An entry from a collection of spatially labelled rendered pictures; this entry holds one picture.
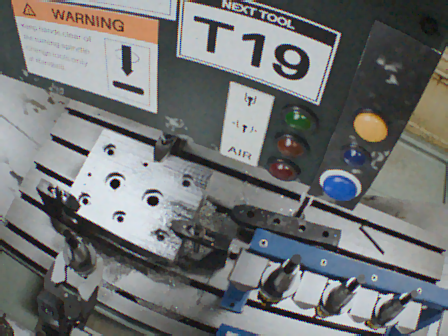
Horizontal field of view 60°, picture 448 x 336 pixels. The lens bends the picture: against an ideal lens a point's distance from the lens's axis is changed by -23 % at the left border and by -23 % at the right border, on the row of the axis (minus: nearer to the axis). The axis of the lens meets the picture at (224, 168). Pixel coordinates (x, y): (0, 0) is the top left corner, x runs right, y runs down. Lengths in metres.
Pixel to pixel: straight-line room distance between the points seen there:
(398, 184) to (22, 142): 1.38
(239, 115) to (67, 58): 0.16
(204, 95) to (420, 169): 1.53
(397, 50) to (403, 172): 1.52
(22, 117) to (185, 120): 1.31
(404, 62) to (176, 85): 0.18
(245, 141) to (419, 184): 1.45
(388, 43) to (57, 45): 0.26
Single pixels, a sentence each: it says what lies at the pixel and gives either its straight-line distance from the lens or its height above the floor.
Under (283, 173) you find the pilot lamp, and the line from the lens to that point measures 0.37.
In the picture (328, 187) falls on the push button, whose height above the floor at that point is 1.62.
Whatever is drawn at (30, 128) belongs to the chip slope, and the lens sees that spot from 1.64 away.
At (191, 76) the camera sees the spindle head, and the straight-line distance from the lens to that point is 0.33.
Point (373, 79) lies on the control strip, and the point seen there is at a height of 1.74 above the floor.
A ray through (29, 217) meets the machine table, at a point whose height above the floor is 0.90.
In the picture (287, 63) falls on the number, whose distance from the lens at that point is 0.29.
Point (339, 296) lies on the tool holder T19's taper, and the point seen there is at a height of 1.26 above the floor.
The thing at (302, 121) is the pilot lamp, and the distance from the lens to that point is 0.32.
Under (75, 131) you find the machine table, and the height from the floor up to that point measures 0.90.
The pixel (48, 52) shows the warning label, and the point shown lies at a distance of 0.40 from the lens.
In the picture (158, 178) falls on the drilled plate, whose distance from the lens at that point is 1.08.
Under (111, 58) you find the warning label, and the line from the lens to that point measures 0.36.
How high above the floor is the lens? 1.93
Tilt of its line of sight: 59 degrees down
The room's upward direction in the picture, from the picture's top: 10 degrees clockwise
